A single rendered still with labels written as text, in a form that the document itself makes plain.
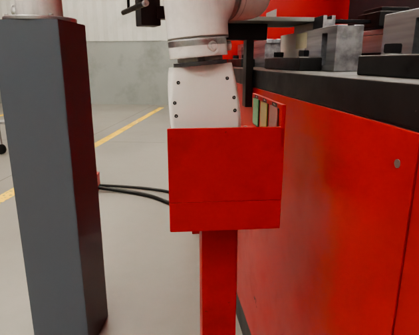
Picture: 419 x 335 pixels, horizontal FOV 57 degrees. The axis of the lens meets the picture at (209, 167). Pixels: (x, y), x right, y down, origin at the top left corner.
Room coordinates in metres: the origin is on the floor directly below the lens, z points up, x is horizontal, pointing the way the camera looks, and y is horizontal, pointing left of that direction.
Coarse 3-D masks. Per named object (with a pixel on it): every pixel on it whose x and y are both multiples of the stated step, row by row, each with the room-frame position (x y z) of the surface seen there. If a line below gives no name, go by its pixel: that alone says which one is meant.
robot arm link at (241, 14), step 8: (248, 0) 0.57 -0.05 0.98; (256, 0) 0.57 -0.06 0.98; (264, 0) 0.58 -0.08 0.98; (240, 8) 0.57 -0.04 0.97; (248, 8) 0.57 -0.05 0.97; (256, 8) 0.58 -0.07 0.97; (264, 8) 0.59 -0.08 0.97; (240, 16) 0.58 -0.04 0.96; (248, 16) 0.59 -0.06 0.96; (256, 16) 0.60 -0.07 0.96
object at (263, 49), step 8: (272, 40) 1.40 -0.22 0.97; (280, 40) 1.41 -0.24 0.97; (240, 48) 1.83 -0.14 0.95; (256, 48) 1.54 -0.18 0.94; (264, 48) 1.42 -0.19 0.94; (272, 48) 1.42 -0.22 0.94; (240, 56) 1.83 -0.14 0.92; (256, 56) 1.53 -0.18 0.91; (264, 56) 1.42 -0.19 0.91; (272, 56) 1.42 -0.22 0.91; (256, 64) 1.53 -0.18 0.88; (264, 64) 1.42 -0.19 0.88
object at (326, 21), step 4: (320, 16) 0.99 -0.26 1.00; (324, 16) 0.97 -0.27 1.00; (332, 16) 0.97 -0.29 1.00; (316, 20) 1.01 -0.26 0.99; (320, 20) 0.99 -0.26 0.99; (324, 20) 0.97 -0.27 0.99; (328, 20) 0.97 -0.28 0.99; (332, 20) 0.97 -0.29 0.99; (316, 24) 1.01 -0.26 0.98; (320, 24) 0.98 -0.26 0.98; (324, 24) 0.97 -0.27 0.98; (328, 24) 0.97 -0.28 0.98; (332, 24) 0.97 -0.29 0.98; (316, 28) 1.01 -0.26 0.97
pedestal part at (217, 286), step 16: (208, 240) 0.59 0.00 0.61; (224, 240) 0.59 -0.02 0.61; (208, 256) 0.59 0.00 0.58; (224, 256) 0.59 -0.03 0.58; (208, 272) 0.59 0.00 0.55; (224, 272) 0.59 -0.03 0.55; (208, 288) 0.59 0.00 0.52; (224, 288) 0.59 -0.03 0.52; (208, 304) 0.59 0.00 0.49; (224, 304) 0.59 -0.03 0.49; (208, 320) 0.59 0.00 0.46; (224, 320) 0.59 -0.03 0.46
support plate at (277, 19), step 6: (258, 18) 1.00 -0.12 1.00; (264, 18) 1.00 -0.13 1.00; (270, 18) 1.00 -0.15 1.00; (276, 18) 1.00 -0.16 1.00; (282, 18) 1.01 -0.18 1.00; (288, 18) 1.01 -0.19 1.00; (294, 18) 1.01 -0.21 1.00; (300, 18) 1.01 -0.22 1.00; (306, 18) 1.01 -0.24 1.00; (312, 18) 1.02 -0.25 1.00; (270, 24) 1.09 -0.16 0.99; (276, 24) 1.09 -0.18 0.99; (282, 24) 1.09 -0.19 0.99; (288, 24) 1.09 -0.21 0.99; (294, 24) 1.09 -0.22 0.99; (300, 24) 1.09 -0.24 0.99
